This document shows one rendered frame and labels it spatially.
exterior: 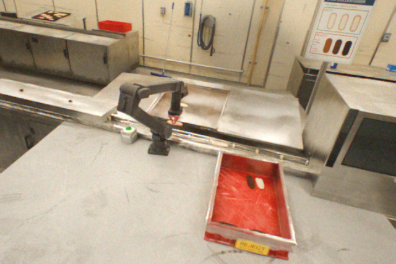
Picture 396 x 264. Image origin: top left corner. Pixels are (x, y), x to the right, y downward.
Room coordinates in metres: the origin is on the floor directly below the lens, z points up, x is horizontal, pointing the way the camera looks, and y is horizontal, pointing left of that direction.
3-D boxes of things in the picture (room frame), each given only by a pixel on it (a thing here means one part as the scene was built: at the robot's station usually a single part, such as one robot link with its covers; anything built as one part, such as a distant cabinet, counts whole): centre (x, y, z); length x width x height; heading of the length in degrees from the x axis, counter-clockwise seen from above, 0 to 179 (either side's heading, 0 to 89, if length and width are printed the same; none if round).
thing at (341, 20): (1.84, -0.94, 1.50); 0.33 x 0.01 x 0.45; 73
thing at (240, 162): (0.79, -0.27, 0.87); 0.49 x 0.34 x 0.10; 171
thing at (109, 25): (4.76, 1.70, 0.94); 0.51 x 0.36 x 0.13; 81
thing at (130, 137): (1.20, 0.39, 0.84); 0.08 x 0.08 x 0.11; 77
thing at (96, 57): (4.59, 2.76, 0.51); 3.00 x 1.26 x 1.03; 77
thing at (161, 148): (1.13, 0.20, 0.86); 0.12 x 0.09 x 0.08; 88
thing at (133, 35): (4.76, 1.70, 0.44); 0.70 x 0.55 x 0.87; 77
